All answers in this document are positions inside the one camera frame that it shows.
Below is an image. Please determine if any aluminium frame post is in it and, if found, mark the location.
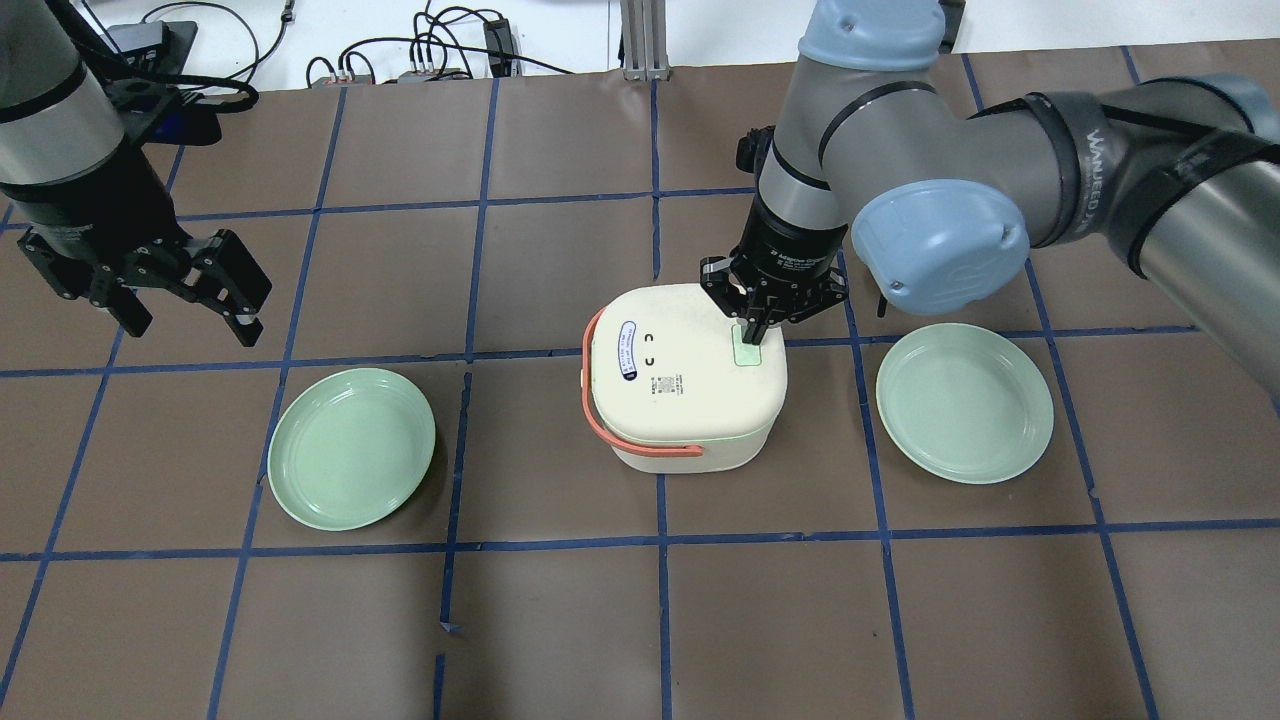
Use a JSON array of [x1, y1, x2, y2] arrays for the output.
[[620, 0, 671, 82]]

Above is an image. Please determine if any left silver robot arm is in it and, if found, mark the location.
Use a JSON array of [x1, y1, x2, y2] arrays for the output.
[[1, 1, 273, 347]]

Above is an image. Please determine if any green plate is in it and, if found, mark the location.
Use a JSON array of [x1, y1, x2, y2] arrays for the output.
[[266, 368, 436, 532], [876, 323, 1055, 486]]

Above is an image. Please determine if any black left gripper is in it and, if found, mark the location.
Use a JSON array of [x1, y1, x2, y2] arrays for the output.
[[17, 184, 273, 348]]

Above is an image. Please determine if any green plate right side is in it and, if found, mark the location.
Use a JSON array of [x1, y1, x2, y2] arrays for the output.
[[876, 323, 1055, 486]]

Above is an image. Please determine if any green plate left side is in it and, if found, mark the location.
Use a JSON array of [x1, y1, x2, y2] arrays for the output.
[[266, 368, 436, 532]]

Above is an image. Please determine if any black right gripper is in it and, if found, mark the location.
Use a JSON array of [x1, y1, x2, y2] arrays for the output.
[[699, 195, 849, 346]]

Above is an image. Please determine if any white rice cooker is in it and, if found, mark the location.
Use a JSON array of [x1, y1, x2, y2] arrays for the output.
[[580, 283, 788, 475]]

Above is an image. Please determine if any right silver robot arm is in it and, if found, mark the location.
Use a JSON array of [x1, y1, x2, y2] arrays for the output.
[[700, 1, 1279, 396]]

